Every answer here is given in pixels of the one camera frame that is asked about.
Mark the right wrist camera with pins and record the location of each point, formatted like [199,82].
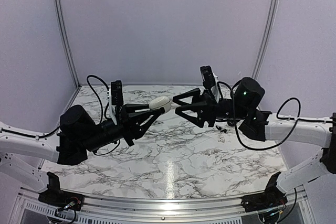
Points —
[210,82]

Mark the aluminium front rail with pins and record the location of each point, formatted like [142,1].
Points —
[107,209]

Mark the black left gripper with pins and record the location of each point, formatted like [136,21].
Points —
[132,127]

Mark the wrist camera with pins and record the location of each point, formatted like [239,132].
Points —
[210,82]
[115,99]

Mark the left aluminium corner post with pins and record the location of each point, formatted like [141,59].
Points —
[65,43]

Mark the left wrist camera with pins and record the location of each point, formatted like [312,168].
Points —
[115,99]

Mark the right aluminium corner post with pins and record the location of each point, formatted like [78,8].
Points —
[265,38]

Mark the white oval charging case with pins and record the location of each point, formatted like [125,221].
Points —
[162,102]

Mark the aluminium corner post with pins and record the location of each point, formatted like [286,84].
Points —
[265,38]
[65,43]

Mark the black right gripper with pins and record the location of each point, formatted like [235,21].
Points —
[210,112]

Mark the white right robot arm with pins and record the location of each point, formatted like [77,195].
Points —
[268,126]

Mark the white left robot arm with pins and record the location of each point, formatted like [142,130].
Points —
[45,146]

